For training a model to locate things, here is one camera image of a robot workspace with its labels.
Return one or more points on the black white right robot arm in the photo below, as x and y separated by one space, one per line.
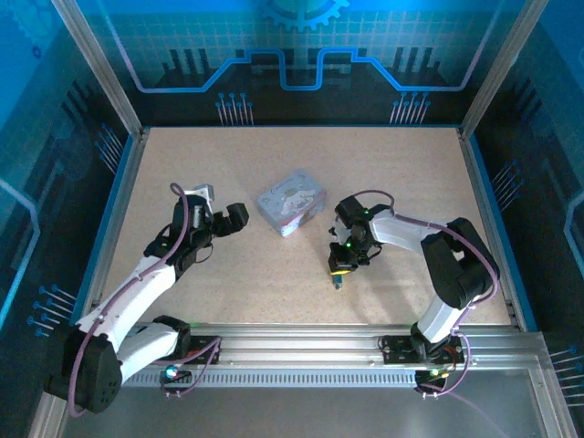
401 230

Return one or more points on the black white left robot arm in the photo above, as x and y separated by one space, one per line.
137 292

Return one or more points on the lit connector box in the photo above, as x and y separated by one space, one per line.
173 373
431 375

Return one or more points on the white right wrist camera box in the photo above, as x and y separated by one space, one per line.
338 232

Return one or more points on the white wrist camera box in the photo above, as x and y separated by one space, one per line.
203 190
338 232

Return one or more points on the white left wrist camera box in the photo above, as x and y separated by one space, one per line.
203 190

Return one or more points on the aluminium side rail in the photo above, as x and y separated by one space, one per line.
474 182
130 182

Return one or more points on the aluminium table edge rail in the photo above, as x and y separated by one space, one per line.
296 347

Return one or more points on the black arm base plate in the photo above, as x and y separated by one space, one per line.
397 351
205 351

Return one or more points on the aluminium frame post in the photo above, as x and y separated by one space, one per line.
101 68
499 68

